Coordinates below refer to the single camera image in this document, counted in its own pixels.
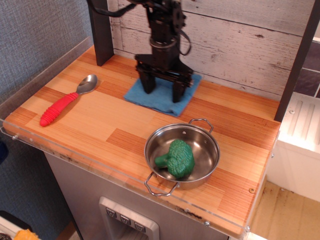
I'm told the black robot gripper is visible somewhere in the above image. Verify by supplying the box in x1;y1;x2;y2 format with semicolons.
135;42;193;103

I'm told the blue cloth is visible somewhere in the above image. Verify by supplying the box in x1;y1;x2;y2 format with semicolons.
124;74;202;117

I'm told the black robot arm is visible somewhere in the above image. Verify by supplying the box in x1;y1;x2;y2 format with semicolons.
130;0;194;103

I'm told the green toy broccoli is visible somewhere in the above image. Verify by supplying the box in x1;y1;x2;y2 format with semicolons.
154;139;195;179

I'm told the stainless steel pan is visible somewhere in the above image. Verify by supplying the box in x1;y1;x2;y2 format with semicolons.
144;119;221;197

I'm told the grey cabinet button panel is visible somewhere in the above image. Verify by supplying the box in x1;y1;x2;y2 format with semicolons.
99;196;160;240

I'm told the clear acrylic table guard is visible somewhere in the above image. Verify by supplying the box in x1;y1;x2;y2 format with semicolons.
0;47;280;239

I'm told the yellow object bottom left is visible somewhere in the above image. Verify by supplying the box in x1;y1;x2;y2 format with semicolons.
13;229;39;240

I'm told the red handled metal spoon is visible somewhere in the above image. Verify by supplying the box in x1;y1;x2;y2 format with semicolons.
39;74;98;127

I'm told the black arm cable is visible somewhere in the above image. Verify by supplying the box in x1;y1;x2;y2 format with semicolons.
87;0;137;18

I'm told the dark left shelf post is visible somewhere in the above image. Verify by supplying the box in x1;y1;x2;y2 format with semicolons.
88;5;114;66

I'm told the dark shelf post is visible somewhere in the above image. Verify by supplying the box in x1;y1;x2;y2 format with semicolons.
274;0;320;122
88;5;114;66

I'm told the dark right shelf post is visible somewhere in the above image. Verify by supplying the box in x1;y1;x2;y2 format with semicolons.
274;0;320;122

